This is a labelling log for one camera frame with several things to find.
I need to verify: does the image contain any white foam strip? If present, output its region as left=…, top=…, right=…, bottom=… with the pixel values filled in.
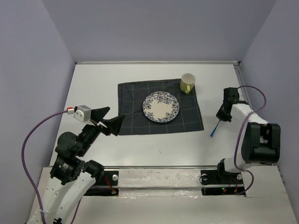
left=118, top=168, right=201, bottom=189

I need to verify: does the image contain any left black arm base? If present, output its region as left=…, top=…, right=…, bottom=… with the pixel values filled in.
left=84, top=170, right=119, bottom=196

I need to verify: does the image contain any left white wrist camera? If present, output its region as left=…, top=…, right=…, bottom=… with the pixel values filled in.
left=66, top=105, right=92, bottom=124

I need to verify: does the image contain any dark grey checked cloth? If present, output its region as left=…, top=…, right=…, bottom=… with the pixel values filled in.
left=118, top=79, right=204, bottom=135

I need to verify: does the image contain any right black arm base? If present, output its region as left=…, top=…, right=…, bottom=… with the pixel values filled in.
left=199, top=169, right=245, bottom=196

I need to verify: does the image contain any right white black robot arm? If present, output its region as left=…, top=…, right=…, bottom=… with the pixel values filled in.
left=215, top=87, right=281, bottom=183

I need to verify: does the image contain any pale yellow cup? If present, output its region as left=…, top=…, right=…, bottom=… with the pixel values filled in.
left=180, top=73, right=196, bottom=94

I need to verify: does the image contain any blue white patterned plate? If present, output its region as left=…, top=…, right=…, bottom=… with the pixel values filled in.
left=142, top=91, right=180, bottom=123

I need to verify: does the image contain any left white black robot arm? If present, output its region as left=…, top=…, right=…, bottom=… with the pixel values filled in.
left=21, top=105, right=125, bottom=224

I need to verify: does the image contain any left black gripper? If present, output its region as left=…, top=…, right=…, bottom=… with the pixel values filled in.
left=78, top=105, right=126, bottom=155

